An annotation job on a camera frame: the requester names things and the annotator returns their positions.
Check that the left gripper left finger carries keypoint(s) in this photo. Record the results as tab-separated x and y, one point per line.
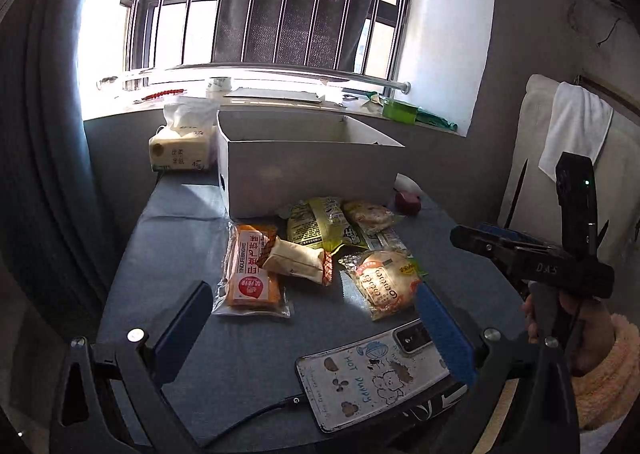
110	399

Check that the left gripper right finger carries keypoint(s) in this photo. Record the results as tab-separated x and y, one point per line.
542	417

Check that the orange red cracker pack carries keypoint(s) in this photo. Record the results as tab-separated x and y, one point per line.
246	288

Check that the Lays style bread pack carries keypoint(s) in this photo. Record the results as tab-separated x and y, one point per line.
387	280

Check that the small beige snack packet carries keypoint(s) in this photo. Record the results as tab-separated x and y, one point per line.
290	259

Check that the orange clear bread pack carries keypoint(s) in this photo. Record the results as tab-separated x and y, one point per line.
371	218

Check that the black yellow chip bag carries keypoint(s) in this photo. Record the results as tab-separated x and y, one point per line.
320	223

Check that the green cereal snack bag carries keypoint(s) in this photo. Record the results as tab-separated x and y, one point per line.
385	240

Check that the pink fleece sleeve forearm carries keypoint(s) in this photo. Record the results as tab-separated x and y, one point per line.
608	392

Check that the right hand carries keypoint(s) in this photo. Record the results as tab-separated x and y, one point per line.
594	331

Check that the cream chair back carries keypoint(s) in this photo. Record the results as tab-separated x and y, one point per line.
530	202

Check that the blue curtain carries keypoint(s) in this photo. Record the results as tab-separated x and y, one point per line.
58	238

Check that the white towel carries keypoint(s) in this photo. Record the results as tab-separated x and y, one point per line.
579	124

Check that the red apple shaped object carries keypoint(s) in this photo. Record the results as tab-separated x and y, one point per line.
408	204

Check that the phone with cartoon case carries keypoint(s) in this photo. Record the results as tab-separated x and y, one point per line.
352	384

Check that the green plastic bag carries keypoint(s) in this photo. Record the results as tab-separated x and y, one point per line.
424	117

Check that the tissue pack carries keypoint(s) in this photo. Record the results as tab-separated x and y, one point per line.
187	140

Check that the white cardboard box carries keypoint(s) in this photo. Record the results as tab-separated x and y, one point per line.
271	158

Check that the grey cardboard sheet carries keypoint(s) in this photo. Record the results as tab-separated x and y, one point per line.
267	94

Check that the white tape roll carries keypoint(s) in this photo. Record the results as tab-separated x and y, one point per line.
219	84

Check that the steel window rail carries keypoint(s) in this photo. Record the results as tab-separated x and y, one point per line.
210	69

